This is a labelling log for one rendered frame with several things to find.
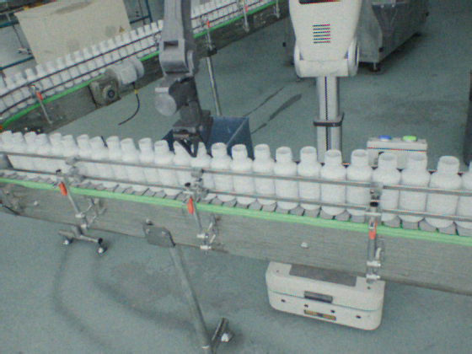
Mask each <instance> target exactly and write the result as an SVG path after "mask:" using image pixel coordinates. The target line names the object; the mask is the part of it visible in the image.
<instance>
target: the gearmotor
mask: <svg viewBox="0 0 472 354"><path fill-rule="evenodd" d="M143 74H144V67H143V64H142V62H141V61H139V60H138V59H137V58H135V57H133V58H131V59H129V60H127V61H124V62H119V63H117V64H115V65H114V66H112V67H108V68H106V70H105V75H104V76H102V77H100V78H97V79H95V80H92V81H91V82H90V83H89V86H90V88H91V91H92V92H93V95H94V98H95V102H96V104H97V105H98V107H99V108H100V109H101V108H102V107H103V105H105V107H107V106H108V105H111V104H114V103H115V102H117V101H119V100H120V99H121V97H120V94H119V89H118V88H119V87H121V86H123V85H127V84H129V83H131V85H133V87H134V89H135V93H136V94H137V90H136V87H135V82H134V81H135V80H137V79H139V78H142V76H143ZM137 103H138V107H137V111H138V110H139V106H140V103H139V99H138V97H137ZM136 114H137V112H136V113H135V114H134V115H136ZM134 115H132V116H131V118H132V117H133V116H134ZM131 118H129V119H128V120H126V121H129V120H130V119H131ZM126 121H123V122H122V123H119V124H118V126H119V125H121V124H123V123H125V122H126Z"/></svg>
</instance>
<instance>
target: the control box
mask: <svg viewBox="0 0 472 354"><path fill-rule="evenodd" d="M426 148H427V144H426V140H425V139H416V140H403V138H390V139H379V138H378V137H369V140H368V141H367V152H369V154H368V155H369V163H368V164H369V165H374V159H375V158H378V152H386V153H393V154H395V155H396V157H397V158H396V159H397V167H402V168H407V159H408V157H409V155H410V154H411V153H414V152H418V153H424V154H426Z"/></svg>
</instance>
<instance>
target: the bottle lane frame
mask: <svg viewBox="0 0 472 354"><path fill-rule="evenodd" d="M53 185H54V183H53V184H47V183H46V182H44V183H40V182H30V181H23V180H16V179H14V180H11V179H9V178H7V179H5V178H2V176H1V177H0V187H1V188H9V189H10V190H11V191H12V192H13V194H14V196H16V197H21V198H22V199H21V200H19V201H18V203H19V205H20V206H21V209H22V210H23V211H22V212H17V213H18V216H20V217H32V218H36V219H40V220H44V221H48V222H53V223H60V224H69V225H73V226H78V227H81V223H80V221H79V219H77V218H76V214H77V213H76V212H75V211H74V208H73V206H72V203H71V201H70V200H69V198H68V196H67V195H65V196H64V195H63V194H62V193H61V189H60V188H59V187H57V188H55V189H54V190H53V189H52V188H51V187H52V186H53ZM69 187H70V188H71V190H72V194H73V196H74V198H75V200H76V201H77V203H78V206H79V209H80V211H81V212H85V211H86V210H87V209H88V208H89V202H88V200H87V198H91V200H92V201H93V203H94V206H92V207H91V208H95V209H96V211H97V213H98V214H99V215H98V216H97V217H96V218H95V219H94V220H93V221H92V222H91V223H90V224H91V228H90V229H93V230H98V231H106V232H111V233H118V234H122V235H126V236H131V237H135V238H144V239H146V237H145V234H144V232H143V231H142V226H143V225H144V224H145V223H146V224H152V225H157V226H165V227H166V228H167V230H168V231H169V233H170V236H171V238H172V240H173V244H180V245H184V246H189V247H193V248H198V249H200V248H201V242H200V240H199V239H198V238H197V228H196V223H195V220H194V218H193V215H192V213H189V211H188V208H187V206H186V204H185V207H182V206H181V205H180V203H181V202H182V201H177V200H176V198H177V197H178V196H177V197H176V198H175V199H174V200H170V199H166V196H165V197H164V198H157V197H154V196H145V194H144V195H142V196H140V195H134V193H135V192H134V193H133V194H132V195H128V194H124V192H123V193H117V192H115V191H112V192H111V191H106V190H96V189H88V187H87V188H86V189H82V188H78V187H77V188H76V187H71V186H69ZM199 201H200V200H199ZM199 201H198V202H197V203H196V205H197V211H198V213H199V217H200V220H201V225H202V227H203V232H206V231H207V229H208V228H209V226H210V223H209V217H208V214H211V215H214V217H215V223H214V224H213V226H215V227H217V231H218V235H216V238H215V239H214V240H213V241H212V244H211V246H212V249H211V250H214V251H218V252H222V253H227V254H231V255H239V256H247V257H251V258H256V259H260V260H268V261H272V262H281V263H284V264H289V265H294V266H301V267H305V268H314V269H318V270H322V271H330V272H334V273H338V274H347V275H351V276H359V277H363V278H367V251H368V223H353V222H351V218H350V219H349V220H348V221H341V220H336V219H335V215H334V216H333V217H332V219H323V218H320V213H319V215H318V216H317V217H306V216H305V212H304V213H303V214H302V216H300V215H294V214H290V210H289V213H277V212H276V209H275V211H274V212H265V211H263V210H262V208H263V207H262V208H261V209H260V210H252V209H249V206H248V207H246V208H240V207H236V205H237V203H236V204H235V205H234V207H228V206H223V203H224V202H223V203H222V205H221V206H217V205H212V204H211V202H212V201H210V202H209V204H205V203H200V202H199ZM91 208H90V209H89V211H88V212H86V215H87V216H86V218H87V219H88V222H89V221H90V220H91V219H92V218H94V216H95V215H94V213H93V212H92V209H91ZM11 213H12V214H13V215H15V213H16V212H11ZM377 238H384V239H385V242H384V249H381V250H380V251H382V252H383V261H380V267H379V268H378V274H379V275H380V279H378V280H380V281H385V282H392V283H397V284H400V285H410V286H413V287H421V288H425V289H430V290H438V291H443V292H450V293H455V294H458V295H463V296H471V297H472V237H470V236H459V235H458V230H455V233H454V235H452V234H446V233H440V232H439V230H438V228H436V230H435V232H429V231H421V230H420V226H418V225H417V228H416V230H411V229H405V228H402V225H401V224H400V225H399V227H398V228H394V227H388V226H385V225H384V222H382V224H381V225H377V227H376V239H375V251H374V258H375V254H376V250H377V249H378V248H376V242H377Z"/></svg>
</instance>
